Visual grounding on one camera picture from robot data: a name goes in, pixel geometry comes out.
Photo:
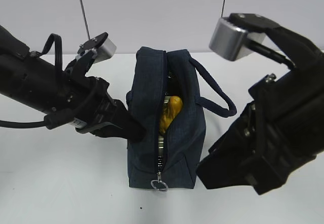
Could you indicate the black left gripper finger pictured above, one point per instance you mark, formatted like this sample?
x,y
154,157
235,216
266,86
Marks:
x,y
120,123

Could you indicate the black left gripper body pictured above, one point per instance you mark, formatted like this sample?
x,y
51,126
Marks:
x,y
90,109

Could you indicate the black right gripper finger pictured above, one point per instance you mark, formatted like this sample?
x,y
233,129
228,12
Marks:
x,y
222,168

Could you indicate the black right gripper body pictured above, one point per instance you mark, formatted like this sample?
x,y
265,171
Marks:
x,y
283,127

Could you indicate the dark blue lunch bag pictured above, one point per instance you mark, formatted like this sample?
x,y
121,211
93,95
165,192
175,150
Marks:
x,y
158,74

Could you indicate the yellow pear-shaped fruit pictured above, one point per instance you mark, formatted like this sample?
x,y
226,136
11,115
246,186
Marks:
x,y
171,108

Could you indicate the green lidded food container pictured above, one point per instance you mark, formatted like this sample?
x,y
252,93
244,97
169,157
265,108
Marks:
x,y
162,145

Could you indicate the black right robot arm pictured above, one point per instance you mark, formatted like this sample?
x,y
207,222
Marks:
x,y
299,49

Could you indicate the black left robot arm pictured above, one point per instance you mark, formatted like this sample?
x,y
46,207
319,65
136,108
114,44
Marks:
x,y
65,94

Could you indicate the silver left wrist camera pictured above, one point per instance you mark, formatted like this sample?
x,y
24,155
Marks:
x,y
105,48

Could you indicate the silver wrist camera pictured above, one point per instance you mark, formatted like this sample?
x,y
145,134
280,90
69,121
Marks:
x,y
231,42
105,48

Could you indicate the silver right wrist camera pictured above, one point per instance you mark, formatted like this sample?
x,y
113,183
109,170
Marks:
x,y
231,42

